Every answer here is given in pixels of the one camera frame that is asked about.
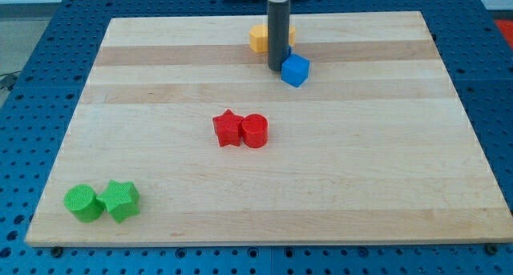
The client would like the wooden board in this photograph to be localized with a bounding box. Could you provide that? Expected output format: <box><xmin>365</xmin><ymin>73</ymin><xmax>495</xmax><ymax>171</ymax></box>
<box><xmin>26</xmin><ymin>11</ymin><xmax>512</xmax><ymax>248</ymax></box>

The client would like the red cylinder block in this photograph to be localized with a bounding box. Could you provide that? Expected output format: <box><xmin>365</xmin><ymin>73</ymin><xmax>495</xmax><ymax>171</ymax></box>
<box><xmin>240</xmin><ymin>114</ymin><xmax>269</xmax><ymax>148</ymax></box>

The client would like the red star block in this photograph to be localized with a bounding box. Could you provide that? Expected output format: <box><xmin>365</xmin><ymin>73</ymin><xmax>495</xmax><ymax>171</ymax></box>
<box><xmin>212</xmin><ymin>109</ymin><xmax>244</xmax><ymax>147</ymax></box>

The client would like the blue cube block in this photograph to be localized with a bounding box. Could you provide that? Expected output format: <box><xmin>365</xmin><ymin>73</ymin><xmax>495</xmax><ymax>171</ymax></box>
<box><xmin>281</xmin><ymin>54</ymin><xmax>310</xmax><ymax>87</ymax></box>

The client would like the yellow hexagon block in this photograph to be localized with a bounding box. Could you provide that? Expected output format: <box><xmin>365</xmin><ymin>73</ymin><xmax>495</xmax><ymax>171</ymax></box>
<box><xmin>249</xmin><ymin>24</ymin><xmax>296</xmax><ymax>53</ymax></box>

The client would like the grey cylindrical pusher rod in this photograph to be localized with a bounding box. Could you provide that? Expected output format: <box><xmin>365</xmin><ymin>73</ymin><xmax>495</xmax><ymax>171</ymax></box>
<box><xmin>267</xmin><ymin>0</ymin><xmax>290</xmax><ymax>71</ymax></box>

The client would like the green star block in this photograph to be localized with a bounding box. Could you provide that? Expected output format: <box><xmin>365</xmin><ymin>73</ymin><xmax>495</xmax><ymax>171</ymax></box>
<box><xmin>97</xmin><ymin>180</ymin><xmax>140</xmax><ymax>224</ymax></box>

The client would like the green cylinder block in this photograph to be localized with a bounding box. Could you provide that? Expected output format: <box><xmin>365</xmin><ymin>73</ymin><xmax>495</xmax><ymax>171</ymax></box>
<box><xmin>63</xmin><ymin>184</ymin><xmax>104</xmax><ymax>223</ymax></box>

